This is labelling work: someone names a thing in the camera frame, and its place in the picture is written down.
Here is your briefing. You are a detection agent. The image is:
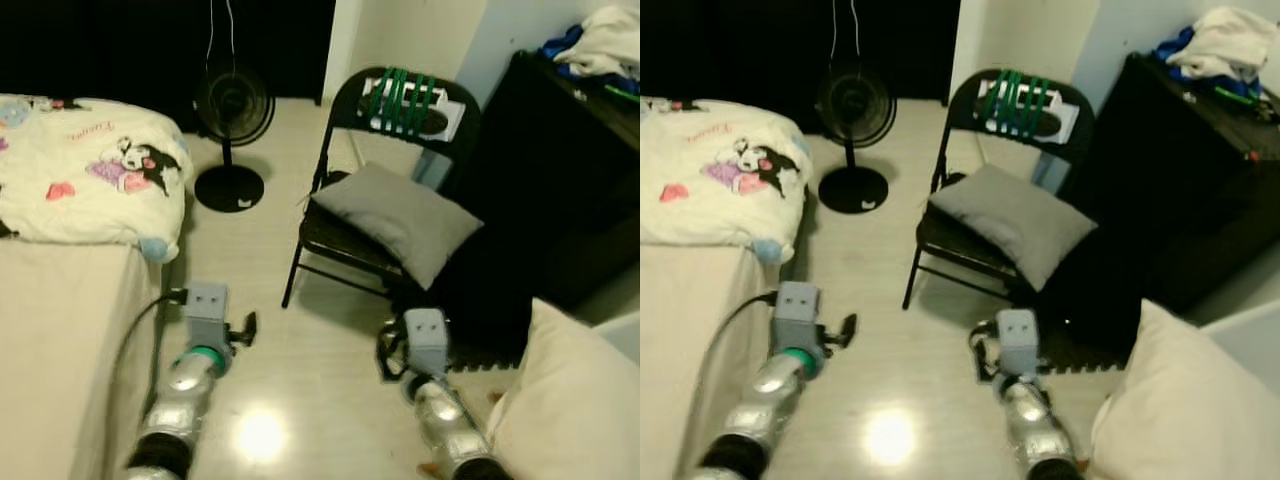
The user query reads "plain cream white pillow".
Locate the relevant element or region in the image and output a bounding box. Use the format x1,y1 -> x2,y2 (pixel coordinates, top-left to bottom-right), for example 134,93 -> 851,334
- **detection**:
1088,298 -> 1280,480
488,298 -> 641,480

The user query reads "black folding metal chair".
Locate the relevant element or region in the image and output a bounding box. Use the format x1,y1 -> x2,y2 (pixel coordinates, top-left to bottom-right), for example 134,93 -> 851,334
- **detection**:
902,67 -> 1098,311
280,65 -> 483,311

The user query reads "black ribbed mat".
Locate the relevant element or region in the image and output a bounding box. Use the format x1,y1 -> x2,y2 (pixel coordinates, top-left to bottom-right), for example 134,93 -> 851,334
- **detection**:
1040,330 -> 1141,376
450,340 -> 531,376

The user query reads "grey square cushion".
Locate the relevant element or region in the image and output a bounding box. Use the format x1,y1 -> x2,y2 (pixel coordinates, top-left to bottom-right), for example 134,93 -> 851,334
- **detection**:
928,163 -> 1099,293
310,163 -> 485,291

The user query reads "black standing fan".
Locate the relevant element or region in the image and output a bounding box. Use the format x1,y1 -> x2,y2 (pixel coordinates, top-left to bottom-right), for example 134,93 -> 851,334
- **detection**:
815,62 -> 898,214
193,62 -> 276,213

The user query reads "bed with cream sheet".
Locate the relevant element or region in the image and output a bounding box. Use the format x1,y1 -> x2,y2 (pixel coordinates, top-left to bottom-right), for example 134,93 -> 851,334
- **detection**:
640,240 -> 776,480
0,235 -> 166,480

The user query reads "cartoon print cream comforter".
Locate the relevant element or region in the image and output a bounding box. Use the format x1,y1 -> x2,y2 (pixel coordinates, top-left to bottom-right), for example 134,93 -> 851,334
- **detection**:
0,95 -> 193,263
640,97 -> 809,266

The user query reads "black cabinet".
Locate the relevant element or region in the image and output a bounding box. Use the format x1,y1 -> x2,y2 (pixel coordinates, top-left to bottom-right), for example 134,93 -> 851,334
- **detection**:
430,50 -> 641,361
1040,52 -> 1280,346

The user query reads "blue crumpled cloth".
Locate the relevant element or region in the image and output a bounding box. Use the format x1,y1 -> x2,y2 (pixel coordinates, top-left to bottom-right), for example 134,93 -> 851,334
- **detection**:
1152,25 -> 1213,69
540,25 -> 641,96

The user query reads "white crumpled cloth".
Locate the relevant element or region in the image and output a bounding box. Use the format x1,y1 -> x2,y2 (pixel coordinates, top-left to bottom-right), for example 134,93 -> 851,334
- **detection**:
1165,5 -> 1280,86
560,5 -> 641,81

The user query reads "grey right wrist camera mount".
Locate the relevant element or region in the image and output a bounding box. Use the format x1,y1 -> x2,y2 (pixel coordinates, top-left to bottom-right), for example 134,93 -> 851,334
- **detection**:
997,308 -> 1041,376
405,308 -> 448,376

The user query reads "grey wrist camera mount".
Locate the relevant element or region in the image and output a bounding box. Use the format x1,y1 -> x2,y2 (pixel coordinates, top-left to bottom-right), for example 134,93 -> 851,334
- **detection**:
775,282 -> 823,351
183,282 -> 231,351
405,308 -> 448,376
997,308 -> 1041,376

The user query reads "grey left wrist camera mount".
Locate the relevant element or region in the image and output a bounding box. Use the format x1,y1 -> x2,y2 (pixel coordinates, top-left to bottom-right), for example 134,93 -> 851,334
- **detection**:
183,282 -> 231,351
775,282 -> 823,351

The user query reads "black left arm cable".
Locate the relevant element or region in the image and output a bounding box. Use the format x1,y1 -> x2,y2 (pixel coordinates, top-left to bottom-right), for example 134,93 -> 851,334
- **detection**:
700,290 -> 781,451
105,288 -> 189,441

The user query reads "thin white hanging cord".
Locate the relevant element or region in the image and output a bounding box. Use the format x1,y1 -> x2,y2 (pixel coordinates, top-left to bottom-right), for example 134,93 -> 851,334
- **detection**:
828,0 -> 861,66

